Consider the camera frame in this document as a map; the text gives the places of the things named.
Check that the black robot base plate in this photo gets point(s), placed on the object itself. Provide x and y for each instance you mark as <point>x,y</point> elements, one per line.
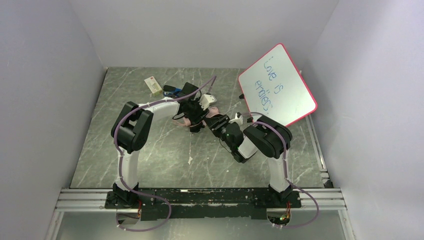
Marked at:
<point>197,203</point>

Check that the pink and black folding umbrella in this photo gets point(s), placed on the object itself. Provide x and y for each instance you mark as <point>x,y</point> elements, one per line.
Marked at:
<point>213,114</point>

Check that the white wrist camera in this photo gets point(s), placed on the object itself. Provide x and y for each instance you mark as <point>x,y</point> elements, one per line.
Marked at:
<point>206,100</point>
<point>238,119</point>

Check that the small white card box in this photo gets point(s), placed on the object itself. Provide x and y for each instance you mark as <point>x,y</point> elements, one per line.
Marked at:
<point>153,86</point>

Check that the red framed whiteboard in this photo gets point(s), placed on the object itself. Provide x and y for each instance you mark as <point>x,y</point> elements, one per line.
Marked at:
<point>274,87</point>

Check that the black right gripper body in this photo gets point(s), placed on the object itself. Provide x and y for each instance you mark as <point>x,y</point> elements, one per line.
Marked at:
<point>218,123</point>

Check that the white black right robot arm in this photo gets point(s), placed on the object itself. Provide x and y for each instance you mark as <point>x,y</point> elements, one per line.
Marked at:
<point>263,135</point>

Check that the aluminium frame rail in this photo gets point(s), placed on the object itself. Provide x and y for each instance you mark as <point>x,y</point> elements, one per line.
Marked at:
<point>316,200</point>

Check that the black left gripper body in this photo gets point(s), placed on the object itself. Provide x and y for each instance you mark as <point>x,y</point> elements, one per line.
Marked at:
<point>194,117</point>

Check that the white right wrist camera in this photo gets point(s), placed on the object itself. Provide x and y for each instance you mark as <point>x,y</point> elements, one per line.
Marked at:
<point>238,119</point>

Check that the blue black marker eraser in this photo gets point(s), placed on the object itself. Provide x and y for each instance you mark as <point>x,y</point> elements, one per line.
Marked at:
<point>172,90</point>

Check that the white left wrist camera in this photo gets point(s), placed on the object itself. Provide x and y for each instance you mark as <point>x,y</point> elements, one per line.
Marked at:
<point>206,100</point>

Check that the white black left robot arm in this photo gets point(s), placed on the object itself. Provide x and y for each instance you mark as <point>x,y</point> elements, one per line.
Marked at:
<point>131,130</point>

